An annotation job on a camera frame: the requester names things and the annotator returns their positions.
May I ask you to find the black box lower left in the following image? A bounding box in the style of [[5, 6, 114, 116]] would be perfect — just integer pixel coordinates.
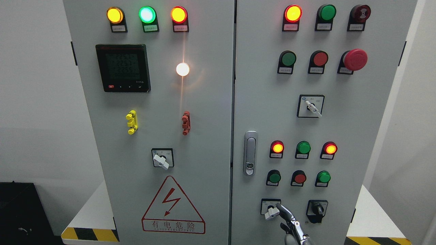
[[0, 181, 53, 245]]

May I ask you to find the green lamp middle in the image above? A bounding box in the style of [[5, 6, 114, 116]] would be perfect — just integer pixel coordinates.
[[295, 141, 311, 159]]

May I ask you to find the red terminal connector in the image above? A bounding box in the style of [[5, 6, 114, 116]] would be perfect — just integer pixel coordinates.
[[181, 111, 191, 135]]

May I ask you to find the green lamp top right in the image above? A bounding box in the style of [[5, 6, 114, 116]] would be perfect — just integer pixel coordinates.
[[315, 4, 337, 31]]

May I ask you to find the left door rotary switch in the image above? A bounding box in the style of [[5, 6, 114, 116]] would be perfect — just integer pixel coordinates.
[[151, 148, 174, 170]]

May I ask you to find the red emergency stop mushroom button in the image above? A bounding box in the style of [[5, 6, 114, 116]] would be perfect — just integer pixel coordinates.
[[337, 49, 368, 75]]

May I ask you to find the red push button upper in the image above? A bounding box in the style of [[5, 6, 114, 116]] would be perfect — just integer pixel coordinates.
[[307, 50, 328, 74]]

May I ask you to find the red lit lamp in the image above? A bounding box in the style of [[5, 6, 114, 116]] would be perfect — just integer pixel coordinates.
[[269, 141, 284, 159], [320, 141, 338, 160]]

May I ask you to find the grey cabinet door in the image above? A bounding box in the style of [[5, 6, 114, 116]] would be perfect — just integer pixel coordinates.
[[231, 0, 417, 245], [63, 0, 235, 245]]

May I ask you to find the red lit lamp middle right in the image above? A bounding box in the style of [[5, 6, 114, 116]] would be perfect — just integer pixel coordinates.
[[320, 141, 338, 160]]

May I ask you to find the red lit lamp middle left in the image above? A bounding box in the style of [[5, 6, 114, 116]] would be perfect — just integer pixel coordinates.
[[269, 141, 284, 159]]

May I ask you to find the dark red buzzer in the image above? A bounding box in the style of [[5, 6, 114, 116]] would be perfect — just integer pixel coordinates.
[[347, 4, 371, 32]]

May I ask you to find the yellow indicator lamp top left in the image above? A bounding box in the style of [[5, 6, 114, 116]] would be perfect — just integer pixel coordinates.
[[106, 6, 128, 33]]

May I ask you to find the black knob selector switch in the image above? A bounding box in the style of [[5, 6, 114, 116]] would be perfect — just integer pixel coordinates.
[[306, 200, 328, 224]]

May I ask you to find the orange red-ringed indicator lamp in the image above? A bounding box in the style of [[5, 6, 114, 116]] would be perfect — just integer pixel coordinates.
[[170, 6, 189, 32]]

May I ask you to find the door rotary switch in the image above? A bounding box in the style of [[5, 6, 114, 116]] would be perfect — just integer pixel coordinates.
[[297, 95, 325, 118], [151, 148, 174, 170]]

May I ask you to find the white lit indicator lamp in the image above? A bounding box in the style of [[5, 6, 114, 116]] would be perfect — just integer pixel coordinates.
[[176, 62, 190, 77]]

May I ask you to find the black digital power meter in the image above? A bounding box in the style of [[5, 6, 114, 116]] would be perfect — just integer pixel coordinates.
[[95, 44, 151, 93]]

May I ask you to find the white platform with hazard stripes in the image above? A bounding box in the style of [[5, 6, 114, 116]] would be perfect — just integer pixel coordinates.
[[61, 181, 120, 245]]

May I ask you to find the red lit lamp right door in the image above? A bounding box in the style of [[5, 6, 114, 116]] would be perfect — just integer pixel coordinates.
[[282, 4, 302, 32]]

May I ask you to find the green lit indicator lamp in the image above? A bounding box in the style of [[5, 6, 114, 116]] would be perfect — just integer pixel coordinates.
[[138, 6, 159, 33]]

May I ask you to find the red push button lower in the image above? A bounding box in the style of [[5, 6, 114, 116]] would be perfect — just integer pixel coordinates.
[[290, 169, 307, 187]]

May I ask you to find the red electric hazard warning sticker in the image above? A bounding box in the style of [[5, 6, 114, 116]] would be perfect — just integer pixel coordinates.
[[142, 176, 206, 234]]

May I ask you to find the lower white-lever rotary switch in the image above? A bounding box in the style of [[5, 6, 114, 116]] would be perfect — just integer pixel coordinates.
[[261, 198, 281, 221]]

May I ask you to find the green push button lower right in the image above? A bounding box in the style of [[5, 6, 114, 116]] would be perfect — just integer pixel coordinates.
[[315, 170, 331, 187]]

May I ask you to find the green push button upper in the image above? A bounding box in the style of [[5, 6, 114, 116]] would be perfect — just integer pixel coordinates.
[[277, 51, 296, 75]]

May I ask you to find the green push button lower left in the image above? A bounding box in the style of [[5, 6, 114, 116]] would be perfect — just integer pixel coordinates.
[[266, 169, 281, 186]]

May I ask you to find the right door upper rotary switch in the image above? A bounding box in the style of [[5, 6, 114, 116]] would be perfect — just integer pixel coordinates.
[[297, 95, 325, 118]]

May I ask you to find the silver door handle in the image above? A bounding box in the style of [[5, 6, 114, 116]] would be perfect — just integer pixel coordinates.
[[243, 131, 258, 176]]

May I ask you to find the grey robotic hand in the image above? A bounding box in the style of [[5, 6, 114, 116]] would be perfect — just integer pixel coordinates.
[[276, 203, 315, 245]]

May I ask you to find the yellow terminal connector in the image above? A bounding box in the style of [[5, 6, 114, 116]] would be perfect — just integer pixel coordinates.
[[125, 110, 138, 135]]

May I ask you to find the red push button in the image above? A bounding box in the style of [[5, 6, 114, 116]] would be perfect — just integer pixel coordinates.
[[290, 169, 307, 187], [307, 50, 328, 74]]

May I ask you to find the grey left cabinet door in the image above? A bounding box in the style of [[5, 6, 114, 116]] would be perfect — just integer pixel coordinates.
[[63, 0, 235, 245]]

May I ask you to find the grey right cabinet door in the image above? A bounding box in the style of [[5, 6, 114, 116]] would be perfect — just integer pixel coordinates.
[[231, 0, 417, 245]]

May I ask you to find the green push button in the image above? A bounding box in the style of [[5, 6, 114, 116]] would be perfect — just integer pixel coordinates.
[[277, 51, 296, 75], [315, 170, 331, 187], [266, 169, 281, 186]]

